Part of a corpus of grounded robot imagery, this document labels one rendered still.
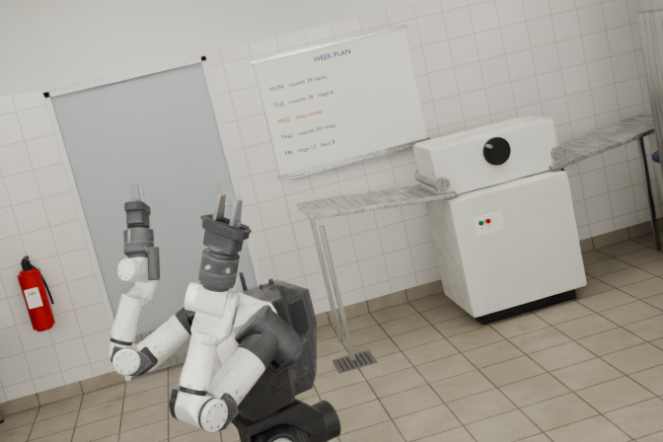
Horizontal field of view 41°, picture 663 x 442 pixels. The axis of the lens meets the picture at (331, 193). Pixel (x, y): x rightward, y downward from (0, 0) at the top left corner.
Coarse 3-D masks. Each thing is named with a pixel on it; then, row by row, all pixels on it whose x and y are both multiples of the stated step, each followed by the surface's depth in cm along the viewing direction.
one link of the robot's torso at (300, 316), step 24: (264, 288) 252; (288, 288) 248; (240, 312) 235; (288, 312) 236; (312, 312) 244; (312, 336) 244; (216, 360) 234; (312, 360) 245; (264, 384) 236; (288, 384) 241; (312, 384) 247; (240, 408) 237; (264, 408) 239
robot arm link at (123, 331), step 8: (120, 304) 257; (120, 312) 256; (128, 312) 256; (136, 312) 257; (120, 320) 256; (128, 320) 256; (136, 320) 258; (112, 328) 257; (120, 328) 255; (128, 328) 256; (136, 328) 258; (112, 336) 256; (120, 336) 255; (128, 336) 256; (112, 344) 255; (120, 344) 255; (128, 344) 257; (112, 352) 253
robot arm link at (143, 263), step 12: (132, 252) 257; (144, 252) 257; (156, 252) 257; (120, 264) 255; (132, 264) 253; (144, 264) 257; (156, 264) 256; (120, 276) 254; (132, 276) 253; (144, 276) 257; (156, 276) 255
